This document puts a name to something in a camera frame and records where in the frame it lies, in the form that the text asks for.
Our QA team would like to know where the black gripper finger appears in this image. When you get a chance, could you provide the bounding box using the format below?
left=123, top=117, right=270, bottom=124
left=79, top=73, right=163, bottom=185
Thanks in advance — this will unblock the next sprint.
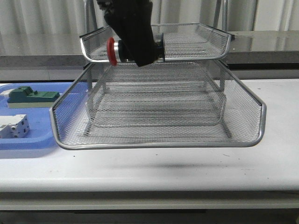
left=97, top=0, right=156, bottom=67

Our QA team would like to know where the red emergency stop button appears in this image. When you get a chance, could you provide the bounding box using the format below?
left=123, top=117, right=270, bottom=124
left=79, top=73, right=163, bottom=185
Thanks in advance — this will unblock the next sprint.
left=106, top=33, right=166, bottom=67

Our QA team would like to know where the silver mesh tray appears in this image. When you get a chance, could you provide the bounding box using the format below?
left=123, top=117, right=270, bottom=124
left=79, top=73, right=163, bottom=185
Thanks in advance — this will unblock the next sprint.
left=80, top=23, right=233, bottom=63
left=90, top=92, right=225, bottom=128
left=53, top=61, right=266, bottom=150

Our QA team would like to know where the dark grey stone counter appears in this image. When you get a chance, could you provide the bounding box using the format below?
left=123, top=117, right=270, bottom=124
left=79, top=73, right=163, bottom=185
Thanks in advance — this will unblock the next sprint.
left=0, top=31, right=299, bottom=70

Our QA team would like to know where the blue plastic tray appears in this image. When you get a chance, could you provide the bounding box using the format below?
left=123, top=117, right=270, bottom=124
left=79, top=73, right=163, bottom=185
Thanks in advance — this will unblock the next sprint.
left=0, top=82, right=88, bottom=150

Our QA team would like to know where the white circuit breaker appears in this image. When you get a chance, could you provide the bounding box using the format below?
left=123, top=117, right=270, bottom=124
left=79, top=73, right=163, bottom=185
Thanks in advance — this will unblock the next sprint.
left=0, top=114, right=30, bottom=139

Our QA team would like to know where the silver metal rack frame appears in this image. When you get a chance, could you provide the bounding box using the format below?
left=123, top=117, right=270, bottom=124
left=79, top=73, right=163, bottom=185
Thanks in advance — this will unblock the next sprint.
left=83, top=0, right=233, bottom=139

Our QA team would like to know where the green and beige switch block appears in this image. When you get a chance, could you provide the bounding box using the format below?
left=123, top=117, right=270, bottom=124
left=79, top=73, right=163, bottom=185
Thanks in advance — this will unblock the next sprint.
left=0, top=86, right=60, bottom=109

